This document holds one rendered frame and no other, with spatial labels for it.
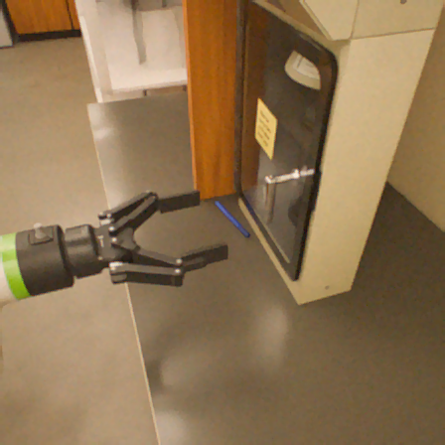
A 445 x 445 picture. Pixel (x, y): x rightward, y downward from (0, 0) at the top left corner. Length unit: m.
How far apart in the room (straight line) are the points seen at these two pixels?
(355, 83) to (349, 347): 0.43
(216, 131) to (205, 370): 0.50
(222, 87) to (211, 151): 0.15
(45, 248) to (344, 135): 0.42
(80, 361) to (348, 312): 1.33
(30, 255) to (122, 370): 1.29
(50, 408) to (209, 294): 1.15
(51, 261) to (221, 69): 0.50
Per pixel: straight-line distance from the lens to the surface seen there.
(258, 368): 0.71
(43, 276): 0.59
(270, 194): 0.62
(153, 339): 0.74
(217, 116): 0.90
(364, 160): 0.61
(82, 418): 1.77
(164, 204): 0.67
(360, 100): 0.55
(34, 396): 1.88
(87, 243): 0.58
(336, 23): 0.50
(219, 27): 0.84
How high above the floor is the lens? 1.56
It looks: 42 degrees down
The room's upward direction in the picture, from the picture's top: straight up
